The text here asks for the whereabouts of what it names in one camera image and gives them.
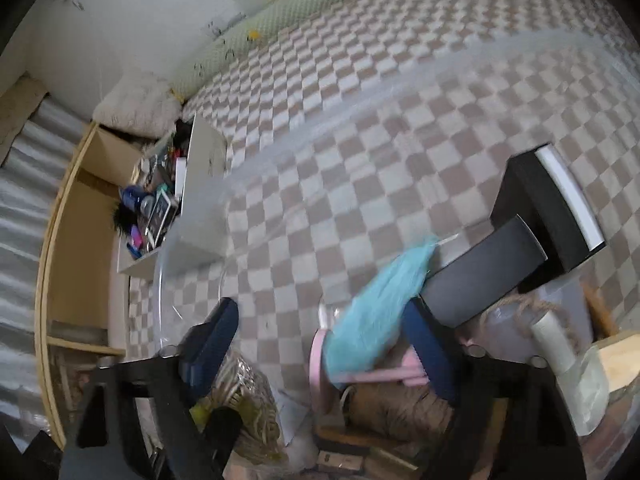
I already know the grey curtain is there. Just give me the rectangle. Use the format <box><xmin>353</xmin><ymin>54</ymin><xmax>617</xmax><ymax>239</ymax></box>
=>
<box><xmin>0</xmin><ymin>95</ymin><xmax>96</xmax><ymax>461</ymax></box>

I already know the green bolster pillow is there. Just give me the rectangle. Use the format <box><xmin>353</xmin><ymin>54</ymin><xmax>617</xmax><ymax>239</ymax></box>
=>
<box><xmin>170</xmin><ymin>0</ymin><xmax>391</xmax><ymax>103</ymax></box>

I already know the white tube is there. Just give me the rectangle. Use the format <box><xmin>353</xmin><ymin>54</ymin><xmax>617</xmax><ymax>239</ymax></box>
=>
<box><xmin>530</xmin><ymin>310</ymin><xmax>578</xmax><ymax>376</ymax></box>

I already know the blue jar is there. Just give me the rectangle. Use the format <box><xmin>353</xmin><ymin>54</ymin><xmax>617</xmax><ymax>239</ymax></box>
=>
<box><xmin>120</xmin><ymin>185</ymin><xmax>148</xmax><ymax>211</ymax></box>

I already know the slim black box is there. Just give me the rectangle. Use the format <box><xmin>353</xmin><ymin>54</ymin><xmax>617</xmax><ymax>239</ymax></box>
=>
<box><xmin>420</xmin><ymin>214</ymin><xmax>549</xmax><ymax>328</ymax></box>

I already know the woven rope in plastic bag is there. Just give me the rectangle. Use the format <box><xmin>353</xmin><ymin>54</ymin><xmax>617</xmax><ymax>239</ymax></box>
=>
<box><xmin>195</xmin><ymin>350</ymin><xmax>291</xmax><ymax>466</ymax></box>

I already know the brown twine spool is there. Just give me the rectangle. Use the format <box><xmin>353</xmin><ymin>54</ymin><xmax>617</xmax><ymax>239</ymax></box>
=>
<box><xmin>345</xmin><ymin>355</ymin><xmax>456</xmax><ymax>456</ymax></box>

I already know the brown leather strap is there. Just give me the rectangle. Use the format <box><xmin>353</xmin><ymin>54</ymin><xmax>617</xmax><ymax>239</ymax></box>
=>
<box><xmin>582</xmin><ymin>280</ymin><xmax>616</xmax><ymax>336</ymax></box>

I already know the clear plastic container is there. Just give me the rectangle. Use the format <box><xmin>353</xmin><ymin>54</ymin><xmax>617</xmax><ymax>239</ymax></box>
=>
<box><xmin>155</xmin><ymin>25</ymin><xmax>640</xmax><ymax>480</ymax></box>

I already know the dark box with white label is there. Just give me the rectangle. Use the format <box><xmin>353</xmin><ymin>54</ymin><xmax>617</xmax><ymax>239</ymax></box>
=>
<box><xmin>145</xmin><ymin>187</ymin><xmax>181</xmax><ymax>248</ymax></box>

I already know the beige storage box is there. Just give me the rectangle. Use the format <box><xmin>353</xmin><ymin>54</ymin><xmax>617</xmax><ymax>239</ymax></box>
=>
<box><xmin>117</xmin><ymin>112</ymin><xmax>231</xmax><ymax>281</ymax></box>

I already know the jute rope loop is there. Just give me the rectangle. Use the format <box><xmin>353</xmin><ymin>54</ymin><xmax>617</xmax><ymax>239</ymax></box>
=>
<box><xmin>480</xmin><ymin>292</ymin><xmax>581</xmax><ymax>351</ymax></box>

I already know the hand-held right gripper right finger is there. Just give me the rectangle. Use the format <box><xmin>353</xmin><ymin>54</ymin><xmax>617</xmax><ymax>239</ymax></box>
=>
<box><xmin>402</xmin><ymin>297</ymin><xmax>588</xmax><ymax>480</ymax></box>

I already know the light wooden board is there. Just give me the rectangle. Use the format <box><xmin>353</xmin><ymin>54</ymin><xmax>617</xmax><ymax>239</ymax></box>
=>
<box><xmin>595</xmin><ymin>330</ymin><xmax>640</xmax><ymax>396</ymax></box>

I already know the checkered blanket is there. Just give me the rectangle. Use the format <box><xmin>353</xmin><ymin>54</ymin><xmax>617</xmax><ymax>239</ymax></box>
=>
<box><xmin>125</xmin><ymin>0</ymin><xmax>640</xmax><ymax>411</ymax></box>

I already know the black feather puff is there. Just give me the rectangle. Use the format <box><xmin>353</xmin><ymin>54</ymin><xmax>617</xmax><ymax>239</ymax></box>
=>
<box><xmin>111</xmin><ymin>202</ymin><xmax>138</xmax><ymax>238</ymax></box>

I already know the wooden bedside shelf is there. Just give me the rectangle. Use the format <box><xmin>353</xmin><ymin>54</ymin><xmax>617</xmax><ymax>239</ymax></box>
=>
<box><xmin>32</xmin><ymin>122</ymin><xmax>146</xmax><ymax>451</ymax></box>

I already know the black box with white side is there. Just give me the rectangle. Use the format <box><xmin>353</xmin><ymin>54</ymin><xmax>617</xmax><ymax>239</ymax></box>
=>
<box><xmin>490</xmin><ymin>143</ymin><xmax>607</xmax><ymax>273</ymax></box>

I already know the fluffy white pillow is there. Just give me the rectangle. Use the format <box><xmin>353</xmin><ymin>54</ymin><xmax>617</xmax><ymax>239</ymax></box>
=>
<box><xmin>92</xmin><ymin>70</ymin><xmax>183</xmax><ymax>138</ymax></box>

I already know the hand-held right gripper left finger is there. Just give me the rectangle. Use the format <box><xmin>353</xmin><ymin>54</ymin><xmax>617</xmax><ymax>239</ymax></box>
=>
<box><xmin>57</xmin><ymin>297</ymin><xmax>243</xmax><ymax>480</ymax></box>

